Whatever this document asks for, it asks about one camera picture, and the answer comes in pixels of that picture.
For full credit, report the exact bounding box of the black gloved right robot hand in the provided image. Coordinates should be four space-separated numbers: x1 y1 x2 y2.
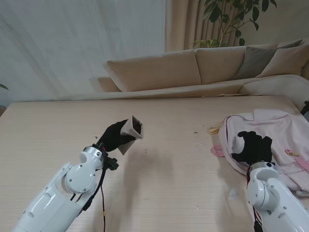
231 130 274 167

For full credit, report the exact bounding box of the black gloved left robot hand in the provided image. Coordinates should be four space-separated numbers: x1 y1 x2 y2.
96 119 136 154

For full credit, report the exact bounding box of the beige fabric glasses pouch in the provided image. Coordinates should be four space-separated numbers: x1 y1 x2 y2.
117 114 145 156

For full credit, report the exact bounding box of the pale pink backpack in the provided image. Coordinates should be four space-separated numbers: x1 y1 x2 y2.
207 108 309 197

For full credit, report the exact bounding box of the beige sofa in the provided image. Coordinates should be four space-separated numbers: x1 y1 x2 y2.
89 38 309 100

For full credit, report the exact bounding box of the grey cushion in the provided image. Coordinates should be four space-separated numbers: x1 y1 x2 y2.
232 45 279 80

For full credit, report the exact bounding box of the beige cushion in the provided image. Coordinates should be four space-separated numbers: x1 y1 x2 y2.
255 43 309 78

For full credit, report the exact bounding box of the white sheer curtain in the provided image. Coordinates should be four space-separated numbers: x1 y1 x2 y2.
0 0 167 102

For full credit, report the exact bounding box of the beige pleated curtain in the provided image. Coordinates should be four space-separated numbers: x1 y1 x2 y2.
165 0 247 53

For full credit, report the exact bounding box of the tall green leafy plant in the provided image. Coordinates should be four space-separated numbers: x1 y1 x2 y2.
192 0 278 48

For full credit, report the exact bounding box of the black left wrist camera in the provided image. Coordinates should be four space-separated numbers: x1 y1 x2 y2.
104 156 120 171

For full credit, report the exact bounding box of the black metal frame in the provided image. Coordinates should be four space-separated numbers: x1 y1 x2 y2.
300 100 309 116

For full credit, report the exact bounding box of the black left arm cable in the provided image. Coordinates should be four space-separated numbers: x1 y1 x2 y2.
82 166 109 232

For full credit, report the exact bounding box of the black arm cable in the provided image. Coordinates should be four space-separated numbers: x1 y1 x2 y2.
252 205 264 232
82 166 109 232

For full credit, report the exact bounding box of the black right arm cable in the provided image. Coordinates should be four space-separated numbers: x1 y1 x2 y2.
252 205 264 232

